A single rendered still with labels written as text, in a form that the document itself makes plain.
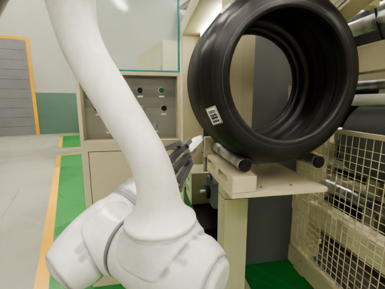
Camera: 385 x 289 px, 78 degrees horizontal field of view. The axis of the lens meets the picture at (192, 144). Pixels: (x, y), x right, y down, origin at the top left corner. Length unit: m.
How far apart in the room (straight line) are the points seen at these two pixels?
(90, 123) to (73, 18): 1.07
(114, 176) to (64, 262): 1.03
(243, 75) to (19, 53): 8.93
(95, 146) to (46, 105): 8.21
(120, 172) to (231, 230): 0.69
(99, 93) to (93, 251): 0.23
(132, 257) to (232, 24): 0.67
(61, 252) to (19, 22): 9.61
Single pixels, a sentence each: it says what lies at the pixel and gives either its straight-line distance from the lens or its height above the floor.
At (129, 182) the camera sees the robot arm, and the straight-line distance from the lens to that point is 0.50.
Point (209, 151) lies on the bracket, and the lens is 1.13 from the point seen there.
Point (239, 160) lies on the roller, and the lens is 0.83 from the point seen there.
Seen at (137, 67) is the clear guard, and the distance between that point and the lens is 1.39.
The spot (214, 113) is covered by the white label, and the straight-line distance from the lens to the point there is 0.77.
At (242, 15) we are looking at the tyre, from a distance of 0.82.
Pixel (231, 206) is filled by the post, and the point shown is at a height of 0.58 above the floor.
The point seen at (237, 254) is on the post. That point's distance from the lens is 1.44.
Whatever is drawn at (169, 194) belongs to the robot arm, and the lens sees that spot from 0.32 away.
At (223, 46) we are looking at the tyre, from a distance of 0.78.
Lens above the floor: 1.11
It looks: 10 degrees down
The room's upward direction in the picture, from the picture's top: straight up
